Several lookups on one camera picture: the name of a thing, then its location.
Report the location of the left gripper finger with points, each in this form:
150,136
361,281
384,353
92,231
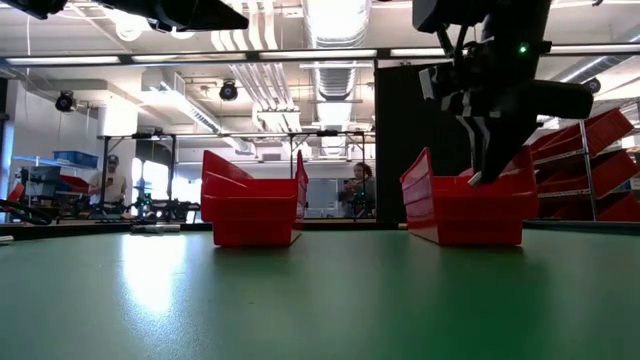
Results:
205,15

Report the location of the grey slanted ceiling duct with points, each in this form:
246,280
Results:
585,70

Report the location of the white ceiling pipe bundle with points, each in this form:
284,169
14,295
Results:
260,85

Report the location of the background equipment cart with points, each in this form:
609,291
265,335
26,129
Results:
42,175

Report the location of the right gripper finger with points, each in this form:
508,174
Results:
479,145
510,140

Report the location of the black partition panel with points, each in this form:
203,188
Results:
400,125

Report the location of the red plastic bin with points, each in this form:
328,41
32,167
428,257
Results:
250,220
465,220

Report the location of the ribbed silver ceiling duct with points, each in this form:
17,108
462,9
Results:
336,80

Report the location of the red shelf bin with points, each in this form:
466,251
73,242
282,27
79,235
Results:
620,210
600,130
610,172

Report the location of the black frame crossbar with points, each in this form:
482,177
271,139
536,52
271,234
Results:
300,53

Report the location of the red storage bin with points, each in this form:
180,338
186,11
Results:
75,184

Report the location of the background black frame workstation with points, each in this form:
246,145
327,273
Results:
104,170

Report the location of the green table mat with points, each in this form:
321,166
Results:
320,310

